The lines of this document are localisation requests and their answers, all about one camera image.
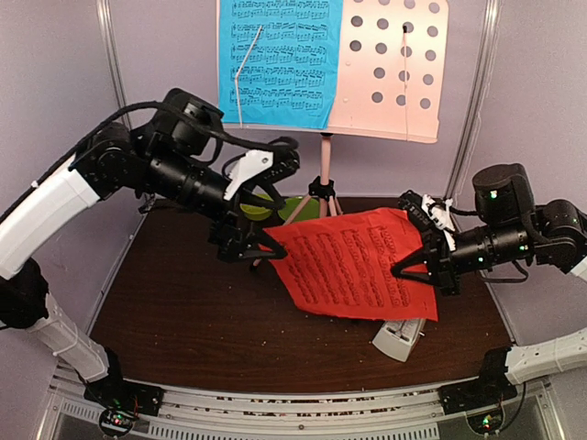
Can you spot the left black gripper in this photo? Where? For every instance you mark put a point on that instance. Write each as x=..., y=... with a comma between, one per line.
x=232, y=245

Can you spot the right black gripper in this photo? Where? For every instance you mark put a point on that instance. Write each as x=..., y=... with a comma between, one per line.
x=434, y=250

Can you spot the red paper sheet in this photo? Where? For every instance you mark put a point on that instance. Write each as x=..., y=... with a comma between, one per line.
x=342, y=266

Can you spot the blue paper sheet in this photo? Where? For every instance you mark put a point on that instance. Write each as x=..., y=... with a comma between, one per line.
x=277, y=62

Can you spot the pink music stand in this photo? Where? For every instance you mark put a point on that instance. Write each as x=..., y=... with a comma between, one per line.
x=390, y=74

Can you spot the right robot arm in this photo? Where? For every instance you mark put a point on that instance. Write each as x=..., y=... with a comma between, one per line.
x=515, y=230

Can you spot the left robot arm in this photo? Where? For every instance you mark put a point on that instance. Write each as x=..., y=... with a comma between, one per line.
x=177, y=149

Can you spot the lime green bowl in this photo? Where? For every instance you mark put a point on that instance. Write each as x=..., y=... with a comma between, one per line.
x=255, y=213

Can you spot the green plate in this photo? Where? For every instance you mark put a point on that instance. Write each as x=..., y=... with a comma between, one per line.
x=310, y=210

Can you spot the white metronome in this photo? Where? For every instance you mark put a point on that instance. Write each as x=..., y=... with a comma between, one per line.
x=397, y=339

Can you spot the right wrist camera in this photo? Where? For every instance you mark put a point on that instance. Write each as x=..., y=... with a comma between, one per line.
x=427, y=214

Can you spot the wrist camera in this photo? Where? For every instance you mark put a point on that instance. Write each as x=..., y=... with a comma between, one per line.
x=261, y=168
x=427, y=214

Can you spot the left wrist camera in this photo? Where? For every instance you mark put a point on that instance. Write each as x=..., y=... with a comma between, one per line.
x=261, y=168

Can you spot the right aluminium post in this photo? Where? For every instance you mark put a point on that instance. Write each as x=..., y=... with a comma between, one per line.
x=480, y=88

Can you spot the aluminium post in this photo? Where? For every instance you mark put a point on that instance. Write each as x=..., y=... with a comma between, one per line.
x=480, y=88
x=105, y=21

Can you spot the left aluminium post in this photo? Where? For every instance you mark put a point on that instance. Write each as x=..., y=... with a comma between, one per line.
x=105, y=21

